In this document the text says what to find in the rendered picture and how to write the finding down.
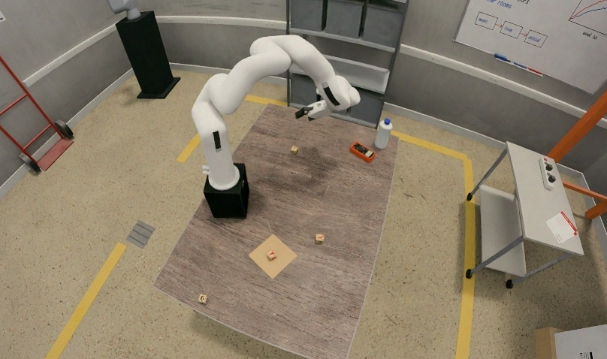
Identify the tan square mat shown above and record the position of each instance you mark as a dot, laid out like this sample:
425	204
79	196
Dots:
284	256

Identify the white bottle with blue cap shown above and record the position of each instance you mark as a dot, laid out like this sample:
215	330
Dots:
383	134

